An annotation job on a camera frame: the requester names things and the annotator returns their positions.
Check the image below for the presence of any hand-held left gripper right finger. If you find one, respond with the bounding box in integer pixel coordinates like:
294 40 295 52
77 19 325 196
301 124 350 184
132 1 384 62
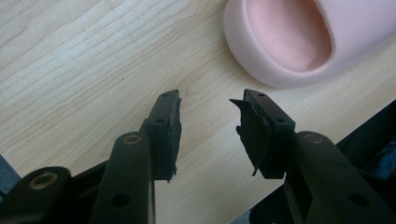
229 88 396 224

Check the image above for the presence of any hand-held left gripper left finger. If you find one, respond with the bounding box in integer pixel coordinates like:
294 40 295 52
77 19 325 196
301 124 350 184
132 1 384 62
88 89 183 224

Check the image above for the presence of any pink slipper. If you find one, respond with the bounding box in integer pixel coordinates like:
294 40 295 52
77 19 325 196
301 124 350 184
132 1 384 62
222 0 396 91

